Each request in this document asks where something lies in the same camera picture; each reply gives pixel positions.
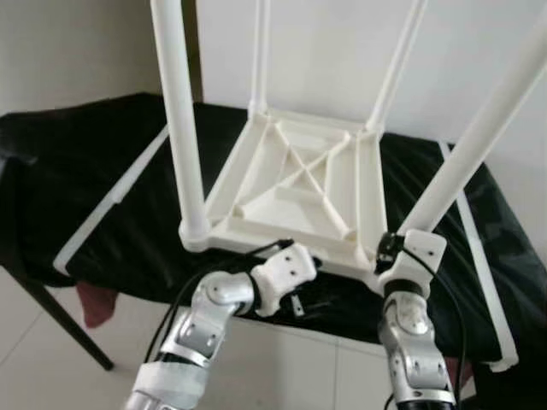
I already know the white plastic table leg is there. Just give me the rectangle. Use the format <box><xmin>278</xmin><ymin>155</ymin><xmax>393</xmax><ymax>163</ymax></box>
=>
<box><xmin>400</xmin><ymin>13</ymin><xmax>547</xmax><ymax>240</ymax></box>
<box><xmin>364</xmin><ymin>0</ymin><xmax>430</xmax><ymax>136</ymax></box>
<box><xmin>150</xmin><ymin>0</ymin><xmax>212</xmax><ymax>253</ymax></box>
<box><xmin>248</xmin><ymin>0</ymin><xmax>272</xmax><ymax>114</ymax></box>

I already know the black table cloth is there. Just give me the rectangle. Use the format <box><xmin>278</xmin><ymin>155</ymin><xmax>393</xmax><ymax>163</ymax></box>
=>
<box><xmin>0</xmin><ymin>92</ymin><xmax>547</xmax><ymax>410</ymax></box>

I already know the white plastic table top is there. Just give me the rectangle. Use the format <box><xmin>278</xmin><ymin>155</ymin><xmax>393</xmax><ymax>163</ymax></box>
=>
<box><xmin>179</xmin><ymin>107</ymin><xmax>398</xmax><ymax>296</ymax></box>

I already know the pink cloth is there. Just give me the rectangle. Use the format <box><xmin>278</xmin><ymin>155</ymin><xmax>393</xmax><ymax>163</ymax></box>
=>
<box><xmin>444</xmin><ymin>359</ymin><xmax>471</xmax><ymax>390</ymax></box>
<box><xmin>77</xmin><ymin>282</ymin><xmax>119</xmax><ymax>330</ymax></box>

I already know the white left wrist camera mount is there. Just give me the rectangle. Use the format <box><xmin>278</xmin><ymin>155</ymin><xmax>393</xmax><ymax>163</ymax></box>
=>
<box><xmin>250</xmin><ymin>243</ymin><xmax>317</xmax><ymax>319</ymax></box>

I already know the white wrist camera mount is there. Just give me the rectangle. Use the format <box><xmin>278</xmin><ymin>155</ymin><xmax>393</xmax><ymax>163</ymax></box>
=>
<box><xmin>250</xmin><ymin>243</ymin><xmax>317</xmax><ymax>319</ymax></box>
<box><xmin>376</xmin><ymin>229</ymin><xmax>445</xmax><ymax>296</ymax></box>

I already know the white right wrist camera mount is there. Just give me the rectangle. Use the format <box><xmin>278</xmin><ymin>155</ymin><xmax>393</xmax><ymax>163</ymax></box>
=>
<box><xmin>376</xmin><ymin>229</ymin><xmax>445</xmax><ymax>296</ymax></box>

